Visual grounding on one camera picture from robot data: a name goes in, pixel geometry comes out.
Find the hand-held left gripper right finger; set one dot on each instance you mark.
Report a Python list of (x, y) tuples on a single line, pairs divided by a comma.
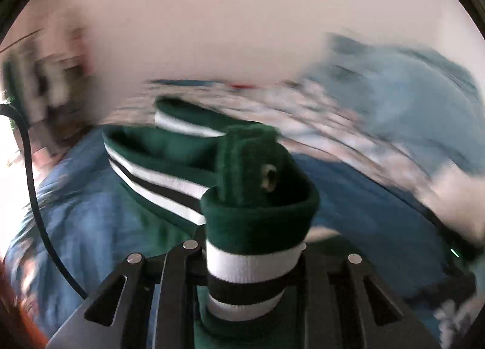
[(322, 288)]

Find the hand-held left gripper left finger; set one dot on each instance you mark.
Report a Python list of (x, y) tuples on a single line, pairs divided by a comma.
[(178, 277)]

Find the green and white varsity jacket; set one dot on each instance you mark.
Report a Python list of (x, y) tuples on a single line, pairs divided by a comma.
[(257, 227)]

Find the clothes rack with clothes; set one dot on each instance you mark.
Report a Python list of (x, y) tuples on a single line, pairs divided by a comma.
[(49, 80)]

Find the white folded cloth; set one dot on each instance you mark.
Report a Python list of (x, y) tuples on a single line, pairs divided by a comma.
[(458, 197)]

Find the plaid blanket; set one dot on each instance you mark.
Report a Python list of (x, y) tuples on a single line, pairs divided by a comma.
[(341, 117)]

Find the light blue duvet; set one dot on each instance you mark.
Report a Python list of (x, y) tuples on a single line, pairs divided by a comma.
[(416, 87)]

